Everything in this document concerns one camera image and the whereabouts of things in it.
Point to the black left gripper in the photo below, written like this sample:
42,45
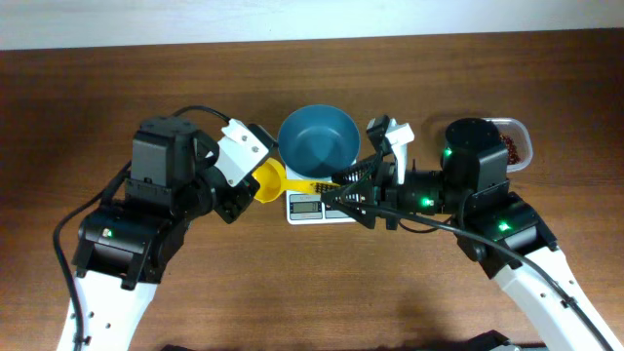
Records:
233,204

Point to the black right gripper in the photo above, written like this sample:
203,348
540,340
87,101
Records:
386,193

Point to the yellow plastic measuring scoop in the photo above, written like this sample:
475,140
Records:
273,182

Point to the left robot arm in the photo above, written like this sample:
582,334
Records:
177,174

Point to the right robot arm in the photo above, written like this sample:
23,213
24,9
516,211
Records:
470,197

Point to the white digital kitchen scale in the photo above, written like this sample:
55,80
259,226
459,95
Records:
308,209

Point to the teal blue bowl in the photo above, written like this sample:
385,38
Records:
317,141

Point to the red beans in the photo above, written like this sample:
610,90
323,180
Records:
513,154

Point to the clear plastic container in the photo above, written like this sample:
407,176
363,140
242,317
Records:
519,133

